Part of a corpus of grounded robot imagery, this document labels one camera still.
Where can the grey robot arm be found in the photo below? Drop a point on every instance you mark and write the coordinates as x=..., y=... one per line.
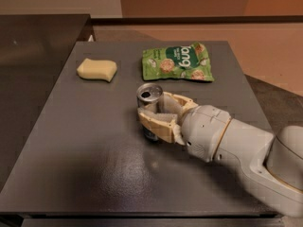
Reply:
x=268, y=166

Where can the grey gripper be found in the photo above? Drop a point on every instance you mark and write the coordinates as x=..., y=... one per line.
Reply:
x=205, y=130

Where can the dark redbull can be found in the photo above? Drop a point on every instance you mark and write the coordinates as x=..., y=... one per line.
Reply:
x=148, y=97

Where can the green snack bag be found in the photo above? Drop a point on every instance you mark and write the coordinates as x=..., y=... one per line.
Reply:
x=177, y=62

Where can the yellow sponge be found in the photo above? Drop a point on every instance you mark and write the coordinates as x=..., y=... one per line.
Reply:
x=97, y=69

